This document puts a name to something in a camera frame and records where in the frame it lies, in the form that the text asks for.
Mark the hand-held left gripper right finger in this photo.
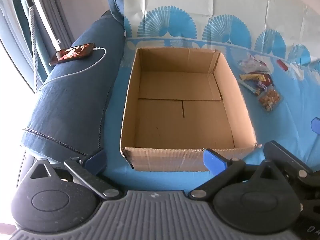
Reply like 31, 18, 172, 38
189, 149, 285, 200

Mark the clear bag of round candies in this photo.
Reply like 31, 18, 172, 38
258, 89, 282, 113

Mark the blue fabric sofa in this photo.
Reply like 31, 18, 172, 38
21, 0, 126, 157

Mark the yellow snack bar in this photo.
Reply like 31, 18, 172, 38
239, 73, 266, 81

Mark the blue fan-print sheet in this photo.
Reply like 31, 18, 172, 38
102, 0, 320, 189

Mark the clear pink snack bag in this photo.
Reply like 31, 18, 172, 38
237, 54, 271, 75

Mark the white charging cable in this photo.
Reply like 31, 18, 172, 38
37, 46, 107, 92

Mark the dark red snack pouch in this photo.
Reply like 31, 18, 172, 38
260, 74, 274, 87

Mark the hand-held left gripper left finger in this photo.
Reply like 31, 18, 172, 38
25, 148, 120, 200

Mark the red stick packet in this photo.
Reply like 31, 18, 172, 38
276, 59, 290, 71

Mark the black smartphone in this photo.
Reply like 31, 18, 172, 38
48, 43, 97, 66

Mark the white stick packet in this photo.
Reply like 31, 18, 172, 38
237, 79, 258, 96

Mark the brown cardboard box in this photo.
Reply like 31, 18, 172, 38
120, 47, 258, 172

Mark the grey curtain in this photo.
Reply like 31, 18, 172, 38
35, 0, 76, 48

